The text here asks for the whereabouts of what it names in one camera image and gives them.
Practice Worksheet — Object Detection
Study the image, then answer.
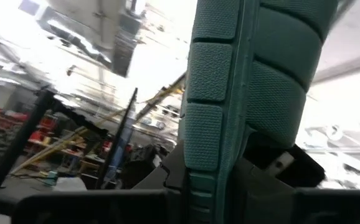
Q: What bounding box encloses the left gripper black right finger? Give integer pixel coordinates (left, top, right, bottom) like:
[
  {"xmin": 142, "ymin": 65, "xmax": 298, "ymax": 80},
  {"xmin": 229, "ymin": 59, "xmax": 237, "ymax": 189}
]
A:
[{"xmin": 226, "ymin": 157, "xmax": 360, "ymax": 224}]

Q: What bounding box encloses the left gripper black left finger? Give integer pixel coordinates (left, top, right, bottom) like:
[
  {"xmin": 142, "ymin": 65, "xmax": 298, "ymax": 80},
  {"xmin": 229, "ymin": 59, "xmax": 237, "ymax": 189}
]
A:
[{"xmin": 11, "ymin": 141, "xmax": 187, "ymax": 224}]

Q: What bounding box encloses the teal slide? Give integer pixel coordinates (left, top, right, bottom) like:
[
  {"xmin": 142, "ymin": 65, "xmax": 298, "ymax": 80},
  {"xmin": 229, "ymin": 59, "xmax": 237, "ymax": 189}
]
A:
[{"xmin": 178, "ymin": 0, "xmax": 339, "ymax": 224}]

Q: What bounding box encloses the white bag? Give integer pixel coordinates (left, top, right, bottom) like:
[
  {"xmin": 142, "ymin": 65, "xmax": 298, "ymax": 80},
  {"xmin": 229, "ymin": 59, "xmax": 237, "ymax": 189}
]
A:
[{"xmin": 52, "ymin": 176, "xmax": 88, "ymax": 191}]

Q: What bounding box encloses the black machine block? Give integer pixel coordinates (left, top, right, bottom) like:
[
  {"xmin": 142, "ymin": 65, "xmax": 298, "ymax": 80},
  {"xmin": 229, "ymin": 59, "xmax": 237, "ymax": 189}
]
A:
[{"xmin": 120, "ymin": 144, "xmax": 170, "ymax": 189}]

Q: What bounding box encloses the pale blue column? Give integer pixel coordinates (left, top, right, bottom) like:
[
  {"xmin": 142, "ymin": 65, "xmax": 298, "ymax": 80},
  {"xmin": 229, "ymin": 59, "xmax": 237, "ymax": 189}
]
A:
[{"xmin": 105, "ymin": 116, "xmax": 136, "ymax": 187}]

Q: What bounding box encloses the thin black pole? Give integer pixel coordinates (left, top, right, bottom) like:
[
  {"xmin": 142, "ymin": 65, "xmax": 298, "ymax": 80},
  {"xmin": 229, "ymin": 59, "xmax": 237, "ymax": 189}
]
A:
[{"xmin": 95, "ymin": 87, "xmax": 139, "ymax": 190}]

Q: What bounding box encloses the shelving with red bins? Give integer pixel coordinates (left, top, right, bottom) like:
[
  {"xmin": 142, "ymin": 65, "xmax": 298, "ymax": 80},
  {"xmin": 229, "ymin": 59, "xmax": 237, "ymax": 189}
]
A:
[{"xmin": 0, "ymin": 106, "xmax": 59, "ymax": 156}]

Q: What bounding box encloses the yellow crane beam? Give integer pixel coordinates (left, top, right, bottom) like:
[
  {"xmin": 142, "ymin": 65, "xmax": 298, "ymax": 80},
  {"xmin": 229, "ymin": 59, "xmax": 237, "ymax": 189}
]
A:
[{"xmin": 10, "ymin": 73, "xmax": 187, "ymax": 175}]

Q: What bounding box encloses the black device with metal bracket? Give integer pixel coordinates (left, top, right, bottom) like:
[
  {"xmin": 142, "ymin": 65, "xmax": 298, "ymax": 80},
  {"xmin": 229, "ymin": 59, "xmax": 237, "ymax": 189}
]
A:
[{"xmin": 245, "ymin": 132, "xmax": 326, "ymax": 188}]

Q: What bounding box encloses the thick black frame post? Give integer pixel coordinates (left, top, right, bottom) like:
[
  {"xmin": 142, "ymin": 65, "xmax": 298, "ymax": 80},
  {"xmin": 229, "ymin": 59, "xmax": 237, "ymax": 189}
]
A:
[{"xmin": 0, "ymin": 89, "xmax": 110, "ymax": 189}]

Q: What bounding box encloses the grey ceiling duct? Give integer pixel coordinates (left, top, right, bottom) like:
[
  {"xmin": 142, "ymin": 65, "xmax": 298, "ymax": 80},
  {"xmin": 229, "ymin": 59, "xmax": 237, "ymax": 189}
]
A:
[{"xmin": 110, "ymin": 12, "xmax": 143, "ymax": 78}]

